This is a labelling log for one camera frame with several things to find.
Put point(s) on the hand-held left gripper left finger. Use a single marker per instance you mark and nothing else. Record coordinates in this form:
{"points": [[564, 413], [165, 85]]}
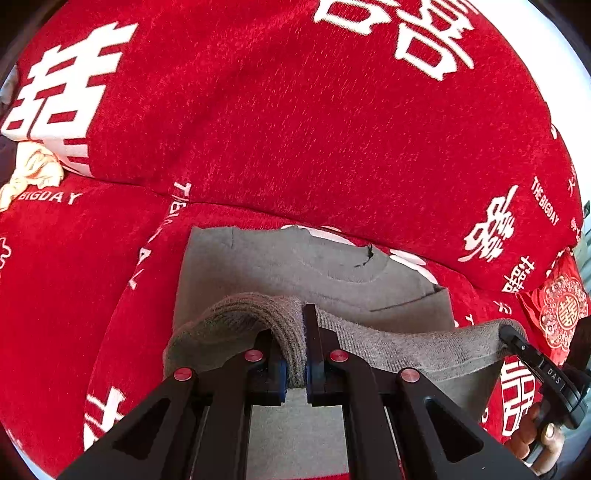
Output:
{"points": [[278, 374]]}

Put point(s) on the person's right hand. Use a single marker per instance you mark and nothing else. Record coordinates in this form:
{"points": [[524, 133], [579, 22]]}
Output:
{"points": [[550, 436]]}

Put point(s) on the cream crumpled cloth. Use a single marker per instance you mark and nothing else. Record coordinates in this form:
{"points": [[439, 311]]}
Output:
{"points": [[34, 170]]}

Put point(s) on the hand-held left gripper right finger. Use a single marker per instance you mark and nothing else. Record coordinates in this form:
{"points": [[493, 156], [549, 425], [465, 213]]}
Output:
{"points": [[314, 374]]}

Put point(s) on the red patterned cushion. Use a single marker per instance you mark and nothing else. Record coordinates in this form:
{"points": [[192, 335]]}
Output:
{"points": [[561, 309]]}

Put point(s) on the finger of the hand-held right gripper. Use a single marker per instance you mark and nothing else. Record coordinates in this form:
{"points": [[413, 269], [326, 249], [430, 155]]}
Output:
{"points": [[531, 360]]}

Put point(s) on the red printed sofa cover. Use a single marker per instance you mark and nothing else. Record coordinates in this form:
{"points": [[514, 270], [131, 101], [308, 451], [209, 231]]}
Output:
{"points": [[300, 115]]}

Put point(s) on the grey knit sweater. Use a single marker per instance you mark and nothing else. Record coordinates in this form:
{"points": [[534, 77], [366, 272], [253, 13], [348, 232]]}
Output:
{"points": [[277, 272]]}

